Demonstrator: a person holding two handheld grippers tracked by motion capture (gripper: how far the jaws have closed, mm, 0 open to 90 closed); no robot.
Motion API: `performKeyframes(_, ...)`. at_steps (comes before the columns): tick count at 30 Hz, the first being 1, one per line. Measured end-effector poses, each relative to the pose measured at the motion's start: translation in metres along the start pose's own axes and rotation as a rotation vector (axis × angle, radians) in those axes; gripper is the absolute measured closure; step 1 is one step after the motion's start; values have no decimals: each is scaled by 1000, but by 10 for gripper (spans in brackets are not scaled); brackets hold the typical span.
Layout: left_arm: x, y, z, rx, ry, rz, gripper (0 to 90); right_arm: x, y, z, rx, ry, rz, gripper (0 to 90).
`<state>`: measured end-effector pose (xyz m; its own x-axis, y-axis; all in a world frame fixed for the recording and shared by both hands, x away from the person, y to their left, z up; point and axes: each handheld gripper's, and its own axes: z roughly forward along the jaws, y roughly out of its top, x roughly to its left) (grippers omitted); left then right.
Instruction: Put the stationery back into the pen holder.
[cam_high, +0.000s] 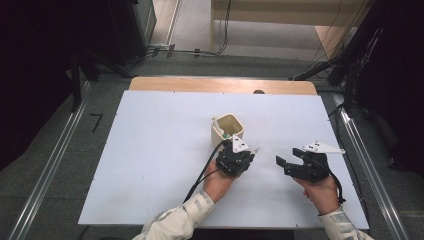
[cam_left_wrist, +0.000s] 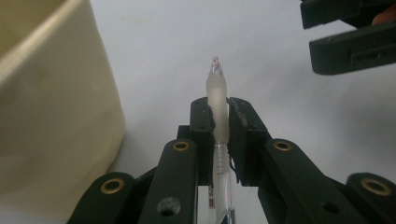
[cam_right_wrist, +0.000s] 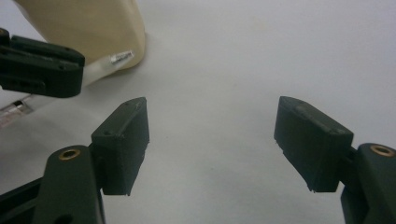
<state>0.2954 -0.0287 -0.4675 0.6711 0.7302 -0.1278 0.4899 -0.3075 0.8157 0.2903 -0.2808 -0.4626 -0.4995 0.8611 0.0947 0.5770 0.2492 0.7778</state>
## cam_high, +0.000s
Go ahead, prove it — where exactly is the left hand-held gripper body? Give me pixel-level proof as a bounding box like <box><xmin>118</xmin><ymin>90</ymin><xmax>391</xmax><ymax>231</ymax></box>
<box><xmin>215</xmin><ymin>134</ymin><xmax>261</xmax><ymax>178</ymax></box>

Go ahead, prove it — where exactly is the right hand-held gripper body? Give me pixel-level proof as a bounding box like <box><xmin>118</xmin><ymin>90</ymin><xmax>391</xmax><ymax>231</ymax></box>
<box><xmin>284</xmin><ymin>140</ymin><xmax>346</xmax><ymax>184</ymax></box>

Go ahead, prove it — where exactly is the beige square cup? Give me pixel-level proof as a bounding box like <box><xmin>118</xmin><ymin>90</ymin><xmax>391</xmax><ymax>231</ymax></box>
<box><xmin>210</xmin><ymin>113</ymin><xmax>245</xmax><ymax>150</ymax></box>

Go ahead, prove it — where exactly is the white pen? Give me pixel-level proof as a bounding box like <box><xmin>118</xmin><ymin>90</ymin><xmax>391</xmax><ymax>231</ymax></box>
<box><xmin>212</xmin><ymin>117</ymin><xmax>225</xmax><ymax>136</ymax></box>

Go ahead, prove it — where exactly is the person's right hand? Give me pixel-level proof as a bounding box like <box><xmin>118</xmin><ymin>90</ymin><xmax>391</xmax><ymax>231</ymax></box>
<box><xmin>294</xmin><ymin>175</ymin><xmax>340</xmax><ymax>216</ymax></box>

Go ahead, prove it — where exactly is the person's left hand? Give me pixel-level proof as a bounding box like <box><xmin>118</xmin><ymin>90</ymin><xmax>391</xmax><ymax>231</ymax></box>
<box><xmin>202</xmin><ymin>161</ymin><xmax>236</xmax><ymax>203</ymax></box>

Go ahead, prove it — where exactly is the wooden table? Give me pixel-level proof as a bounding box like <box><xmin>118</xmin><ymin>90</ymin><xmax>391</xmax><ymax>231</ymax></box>
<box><xmin>128</xmin><ymin>76</ymin><xmax>318</xmax><ymax>96</ymax></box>

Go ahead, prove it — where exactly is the white table cover sheet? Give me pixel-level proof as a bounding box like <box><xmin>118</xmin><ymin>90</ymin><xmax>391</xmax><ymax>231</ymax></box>
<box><xmin>78</xmin><ymin>90</ymin><xmax>370</xmax><ymax>230</ymax></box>

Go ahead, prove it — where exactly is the black tripod stand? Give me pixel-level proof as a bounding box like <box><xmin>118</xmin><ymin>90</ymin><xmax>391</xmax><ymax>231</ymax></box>
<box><xmin>289</xmin><ymin>0</ymin><xmax>386</xmax><ymax>116</ymax></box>

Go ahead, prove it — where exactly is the dark curtain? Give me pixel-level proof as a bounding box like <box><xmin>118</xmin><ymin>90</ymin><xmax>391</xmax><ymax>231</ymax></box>
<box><xmin>353</xmin><ymin>0</ymin><xmax>424</xmax><ymax>178</ymax></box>
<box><xmin>0</xmin><ymin>0</ymin><xmax>134</xmax><ymax>172</ymax></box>

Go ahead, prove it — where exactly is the beige wooden shelf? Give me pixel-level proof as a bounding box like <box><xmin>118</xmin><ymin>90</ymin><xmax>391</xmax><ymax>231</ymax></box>
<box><xmin>210</xmin><ymin>0</ymin><xmax>369</xmax><ymax>28</ymax></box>

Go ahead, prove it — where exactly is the dark cabinet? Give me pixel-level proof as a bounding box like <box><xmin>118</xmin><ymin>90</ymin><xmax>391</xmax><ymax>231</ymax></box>
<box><xmin>106</xmin><ymin>0</ymin><xmax>158</xmax><ymax>66</ymax></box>

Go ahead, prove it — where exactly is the black metal stand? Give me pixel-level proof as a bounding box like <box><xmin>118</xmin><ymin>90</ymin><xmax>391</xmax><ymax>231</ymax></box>
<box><xmin>68</xmin><ymin>49</ymin><xmax>132</xmax><ymax>113</ymax></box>

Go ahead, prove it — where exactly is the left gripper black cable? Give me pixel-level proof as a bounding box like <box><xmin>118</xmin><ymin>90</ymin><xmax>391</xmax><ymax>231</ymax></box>
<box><xmin>183</xmin><ymin>139</ymin><xmax>232</xmax><ymax>204</ymax></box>

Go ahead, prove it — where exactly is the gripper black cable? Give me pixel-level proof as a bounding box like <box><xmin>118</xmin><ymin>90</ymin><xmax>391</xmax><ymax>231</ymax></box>
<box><xmin>328</xmin><ymin>164</ymin><xmax>347</xmax><ymax>205</ymax></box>
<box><xmin>183</xmin><ymin>139</ymin><xmax>232</xmax><ymax>204</ymax></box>

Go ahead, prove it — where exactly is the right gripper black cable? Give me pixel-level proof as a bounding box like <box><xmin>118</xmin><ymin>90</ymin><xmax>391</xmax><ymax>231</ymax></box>
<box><xmin>328</xmin><ymin>164</ymin><xmax>347</xmax><ymax>205</ymax></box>

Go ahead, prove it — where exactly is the thin black cable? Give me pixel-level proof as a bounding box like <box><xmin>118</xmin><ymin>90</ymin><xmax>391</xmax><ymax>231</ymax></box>
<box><xmin>328</xmin><ymin>103</ymin><xmax>372</xmax><ymax>223</ymax></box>

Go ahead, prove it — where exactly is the aluminium floor rail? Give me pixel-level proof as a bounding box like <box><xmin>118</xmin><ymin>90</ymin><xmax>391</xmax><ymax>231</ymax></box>
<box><xmin>8</xmin><ymin>81</ymin><xmax>93</xmax><ymax>240</ymax></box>
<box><xmin>331</xmin><ymin>93</ymin><xmax>412</xmax><ymax>240</ymax></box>

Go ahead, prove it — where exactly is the black floor cable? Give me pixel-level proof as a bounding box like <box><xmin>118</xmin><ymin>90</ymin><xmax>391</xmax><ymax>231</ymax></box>
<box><xmin>131</xmin><ymin>42</ymin><xmax>221</xmax><ymax>64</ymax></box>

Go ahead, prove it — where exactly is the black hanging cable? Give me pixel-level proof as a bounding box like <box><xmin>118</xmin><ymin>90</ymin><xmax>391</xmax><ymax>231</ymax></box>
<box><xmin>216</xmin><ymin>0</ymin><xmax>233</xmax><ymax>56</ymax></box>

